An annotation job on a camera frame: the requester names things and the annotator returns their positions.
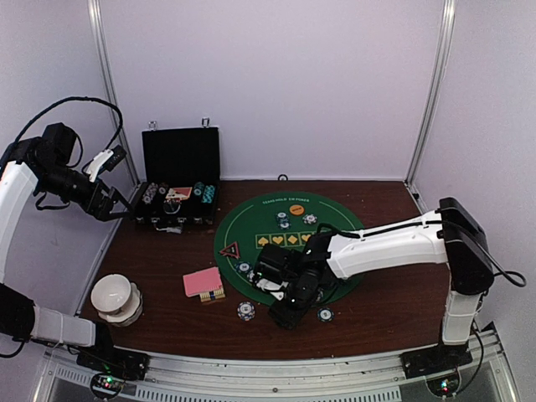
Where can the clear acrylic dealer button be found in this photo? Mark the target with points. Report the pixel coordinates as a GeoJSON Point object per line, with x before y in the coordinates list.
{"type": "Point", "coordinates": [171, 206]}

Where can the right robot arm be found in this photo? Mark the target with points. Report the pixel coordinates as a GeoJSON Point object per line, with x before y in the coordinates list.
{"type": "Point", "coordinates": [448, 235]}

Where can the teal blue chip row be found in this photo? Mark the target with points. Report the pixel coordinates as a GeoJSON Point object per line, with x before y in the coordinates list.
{"type": "Point", "coordinates": [208, 194]}

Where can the orange big blind button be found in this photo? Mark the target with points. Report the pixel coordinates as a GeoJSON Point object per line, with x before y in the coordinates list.
{"type": "Point", "coordinates": [297, 209]}

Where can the blue green 50 chip stack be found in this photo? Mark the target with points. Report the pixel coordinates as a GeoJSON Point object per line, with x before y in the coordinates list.
{"type": "Point", "coordinates": [325, 314]}

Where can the blue beige 10 chip stack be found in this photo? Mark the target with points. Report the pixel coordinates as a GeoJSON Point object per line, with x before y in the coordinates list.
{"type": "Point", "coordinates": [246, 311]}

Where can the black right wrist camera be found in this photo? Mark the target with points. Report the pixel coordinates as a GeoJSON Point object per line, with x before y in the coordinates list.
{"type": "Point", "coordinates": [276, 265]}

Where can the red triangular all-in marker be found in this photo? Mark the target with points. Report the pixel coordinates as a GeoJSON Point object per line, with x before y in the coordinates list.
{"type": "Point", "coordinates": [231, 251]}

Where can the boxed red card deck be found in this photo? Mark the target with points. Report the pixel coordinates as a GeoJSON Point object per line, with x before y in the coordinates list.
{"type": "Point", "coordinates": [180, 194]}

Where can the aluminium front rail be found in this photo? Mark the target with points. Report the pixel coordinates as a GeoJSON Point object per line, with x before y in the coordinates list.
{"type": "Point", "coordinates": [374, 377]}

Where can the blue beige 10 chip row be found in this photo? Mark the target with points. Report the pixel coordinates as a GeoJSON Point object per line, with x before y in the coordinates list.
{"type": "Point", "coordinates": [149, 193]}

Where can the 50 chips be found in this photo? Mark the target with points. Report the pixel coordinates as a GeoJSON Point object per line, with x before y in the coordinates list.
{"type": "Point", "coordinates": [283, 221]}

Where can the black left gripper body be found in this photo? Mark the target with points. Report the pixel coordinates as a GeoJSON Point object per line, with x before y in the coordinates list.
{"type": "Point", "coordinates": [87, 203]}

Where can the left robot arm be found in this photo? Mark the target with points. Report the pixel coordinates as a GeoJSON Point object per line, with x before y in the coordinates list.
{"type": "Point", "coordinates": [40, 165]}

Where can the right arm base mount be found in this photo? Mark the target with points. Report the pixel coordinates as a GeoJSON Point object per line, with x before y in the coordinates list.
{"type": "Point", "coordinates": [429, 361]}

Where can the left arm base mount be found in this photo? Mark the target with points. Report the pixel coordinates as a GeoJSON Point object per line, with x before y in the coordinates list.
{"type": "Point", "coordinates": [121, 363]}

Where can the white bowl stack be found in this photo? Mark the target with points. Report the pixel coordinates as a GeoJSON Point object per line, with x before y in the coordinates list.
{"type": "Point", "coordinates": [117, 300]}

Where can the black poker chip case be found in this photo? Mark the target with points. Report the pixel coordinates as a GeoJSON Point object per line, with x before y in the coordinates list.
{"type": "Point", "coordinates": [179, 157]}

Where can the black orange 100 chip row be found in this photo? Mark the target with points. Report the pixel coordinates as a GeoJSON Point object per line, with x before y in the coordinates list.
{"type": "Point", "coordinates": [163, 188]}

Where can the green round poker mat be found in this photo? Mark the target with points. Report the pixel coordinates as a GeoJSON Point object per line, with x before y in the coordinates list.
{"type": "Point", "coordinates": [253, 225]}

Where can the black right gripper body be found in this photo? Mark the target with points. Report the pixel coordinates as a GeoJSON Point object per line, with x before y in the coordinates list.
{"type": "Point", "coordinates": [301, 296]}

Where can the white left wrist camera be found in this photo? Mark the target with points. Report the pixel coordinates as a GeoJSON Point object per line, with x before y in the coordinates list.
{"type": "Point", "coordinates": [106, 160]}

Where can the blue green 50 chip row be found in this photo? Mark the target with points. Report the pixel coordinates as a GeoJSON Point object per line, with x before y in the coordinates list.
{"type": "Point", "coordinates": [198, 189]}

